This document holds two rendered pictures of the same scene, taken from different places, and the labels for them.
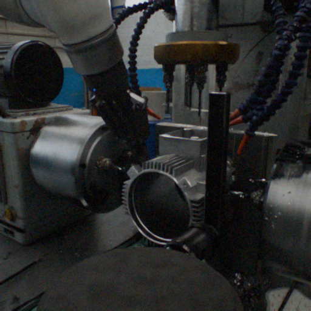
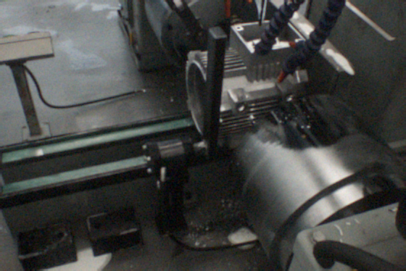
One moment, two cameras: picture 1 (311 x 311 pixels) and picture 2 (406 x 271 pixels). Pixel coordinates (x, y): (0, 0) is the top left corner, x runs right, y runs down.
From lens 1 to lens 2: 0.51 m
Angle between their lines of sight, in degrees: 40
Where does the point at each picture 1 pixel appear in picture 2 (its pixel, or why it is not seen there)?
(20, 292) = (108, 114)
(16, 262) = (122, 85)
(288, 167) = (264, 127)
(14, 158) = not seen: outside the picture
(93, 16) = not seen: outside the picture
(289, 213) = (242, 168)
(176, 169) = not seen: hidden behind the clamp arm
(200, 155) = (251, 66)
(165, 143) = (233, 37)
